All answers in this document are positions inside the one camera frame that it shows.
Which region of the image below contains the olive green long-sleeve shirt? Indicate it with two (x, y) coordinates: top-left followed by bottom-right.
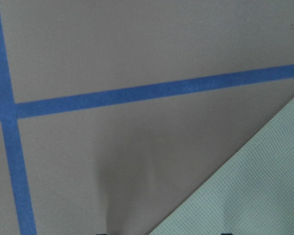
(152, 98), (294, 235)

